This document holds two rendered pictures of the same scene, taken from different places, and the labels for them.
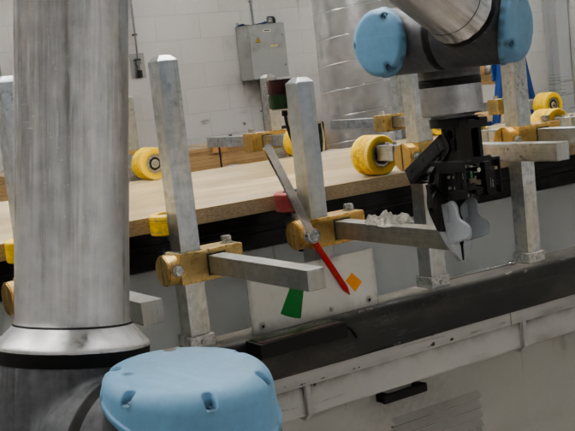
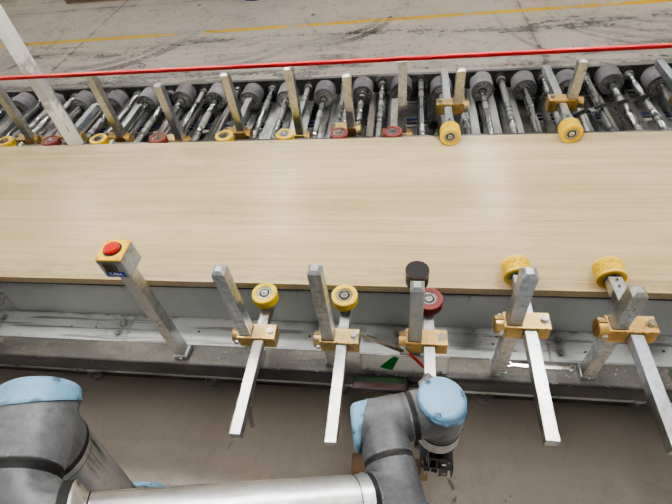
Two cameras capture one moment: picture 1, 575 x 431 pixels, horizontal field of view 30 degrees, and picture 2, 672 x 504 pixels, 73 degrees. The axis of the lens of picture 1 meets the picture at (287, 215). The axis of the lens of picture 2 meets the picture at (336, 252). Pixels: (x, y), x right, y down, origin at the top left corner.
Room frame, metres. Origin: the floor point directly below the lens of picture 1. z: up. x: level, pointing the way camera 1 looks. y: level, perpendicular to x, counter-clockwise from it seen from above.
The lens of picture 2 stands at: (1.21, -0.39, 2.00)
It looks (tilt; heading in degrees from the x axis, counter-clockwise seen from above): 47 degrees down; 45
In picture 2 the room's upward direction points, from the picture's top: 9 degrees counter-clockwise
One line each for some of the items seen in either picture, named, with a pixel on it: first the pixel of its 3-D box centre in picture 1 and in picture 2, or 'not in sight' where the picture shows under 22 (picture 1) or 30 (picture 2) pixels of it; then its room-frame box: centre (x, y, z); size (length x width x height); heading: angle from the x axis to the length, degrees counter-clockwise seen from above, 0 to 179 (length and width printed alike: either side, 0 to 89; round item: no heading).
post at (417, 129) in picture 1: (422, 164); (510, 328); (1.95, -0.25, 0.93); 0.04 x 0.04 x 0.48; 33
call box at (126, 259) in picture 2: not in sight; (119, 259); (1.41, 0.60, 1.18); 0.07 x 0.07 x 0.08; 33
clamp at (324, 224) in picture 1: (324, 229); (422, 340); (1.83, -0.06, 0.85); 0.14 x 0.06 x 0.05; 123
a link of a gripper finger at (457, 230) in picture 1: (459, 232); not in sight; (1.55, -0.25, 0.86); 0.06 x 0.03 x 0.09; 32
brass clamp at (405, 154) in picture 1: (430, 153); (521, 325); (1.96, -0.27, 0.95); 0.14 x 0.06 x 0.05; 123
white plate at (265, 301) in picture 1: (314, 290); (403, 364); (1.78, -0.03, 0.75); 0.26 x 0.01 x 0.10; 123
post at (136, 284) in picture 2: not in sight; (157, 315); (1.41, 0.60, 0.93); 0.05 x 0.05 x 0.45; 33
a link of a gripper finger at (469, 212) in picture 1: (474, 228); not in sight; (1.57, -0.27, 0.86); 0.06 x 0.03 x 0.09; 32
